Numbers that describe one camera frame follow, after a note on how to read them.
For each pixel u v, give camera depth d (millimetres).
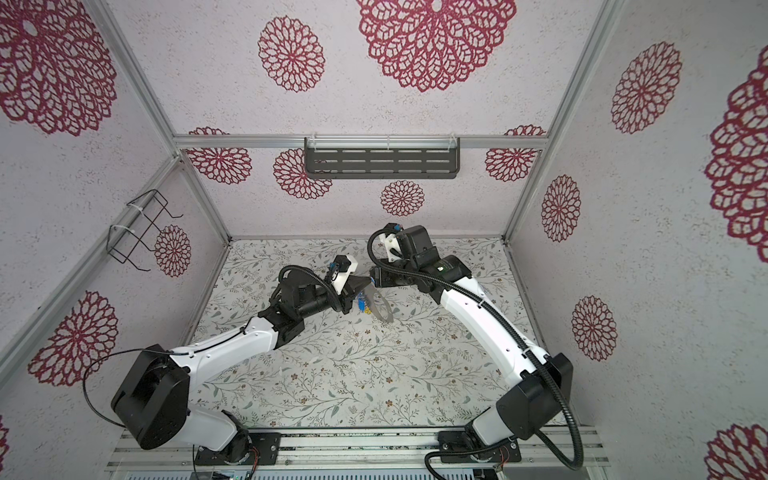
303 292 607
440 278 507
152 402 423
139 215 779
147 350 450
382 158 994
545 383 393
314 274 562
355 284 715
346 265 656
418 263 556
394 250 663
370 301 879
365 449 756
